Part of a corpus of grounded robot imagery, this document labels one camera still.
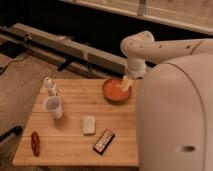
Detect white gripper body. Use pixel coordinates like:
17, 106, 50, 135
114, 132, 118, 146
125, 58, 146, 79

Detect red sausage toy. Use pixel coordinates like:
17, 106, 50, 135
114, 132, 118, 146
31, 132, 40, 157

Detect long grey metal rail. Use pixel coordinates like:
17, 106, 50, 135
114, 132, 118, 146
0, 23, 126, 74

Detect wooden table board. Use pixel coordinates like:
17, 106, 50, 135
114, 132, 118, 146
13, 79, 138, 166

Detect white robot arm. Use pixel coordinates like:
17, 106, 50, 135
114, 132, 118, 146
120, 31, 213, 171

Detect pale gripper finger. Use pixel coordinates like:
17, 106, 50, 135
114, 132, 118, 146
121, 76, 133, 92

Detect white plastic cup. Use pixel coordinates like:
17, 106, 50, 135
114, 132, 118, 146
43, 96, 63, 119

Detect dark chocolate bar box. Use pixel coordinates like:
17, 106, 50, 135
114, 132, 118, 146
93, 129, 115, 155

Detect black cable on floor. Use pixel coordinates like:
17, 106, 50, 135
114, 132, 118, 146
0, 53, 31, 75

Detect black handle at left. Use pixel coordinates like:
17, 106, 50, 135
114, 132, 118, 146
0, 126, 22, 142

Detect orange bowl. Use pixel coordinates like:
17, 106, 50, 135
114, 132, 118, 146
102, 79, 131, 102

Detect small white bottle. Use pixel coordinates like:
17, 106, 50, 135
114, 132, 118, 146
44, 77, 59, 96

